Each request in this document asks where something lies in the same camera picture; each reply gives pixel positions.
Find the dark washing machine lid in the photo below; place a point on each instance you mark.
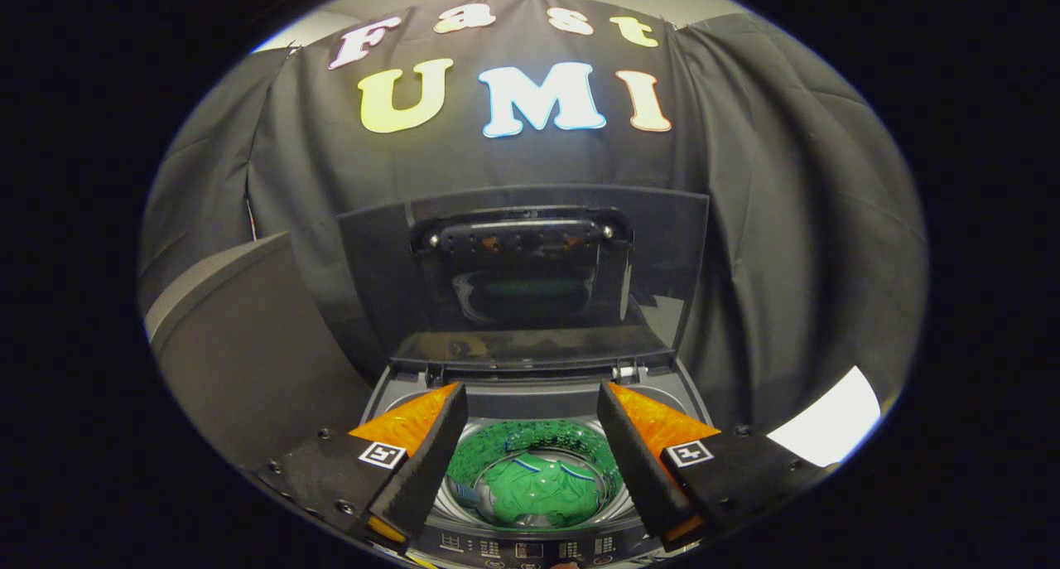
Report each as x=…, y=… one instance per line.
x=373, y=287

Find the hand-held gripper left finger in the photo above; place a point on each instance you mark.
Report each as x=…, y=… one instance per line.
x=431, y=461

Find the black backdrop cloth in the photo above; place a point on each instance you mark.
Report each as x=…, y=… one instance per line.
x=787, y=221

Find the grey washing machine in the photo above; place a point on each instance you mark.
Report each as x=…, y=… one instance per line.
x=530, y=399

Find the green polo shirt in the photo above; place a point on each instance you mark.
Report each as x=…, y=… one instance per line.
x=538, y=490

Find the grey box stand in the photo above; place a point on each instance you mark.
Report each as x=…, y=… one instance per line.
x=257, y=345

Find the white paper sheet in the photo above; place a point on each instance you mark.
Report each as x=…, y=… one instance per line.
x=828, y=420

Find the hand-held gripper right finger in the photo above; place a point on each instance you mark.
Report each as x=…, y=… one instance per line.
x=633, y=461

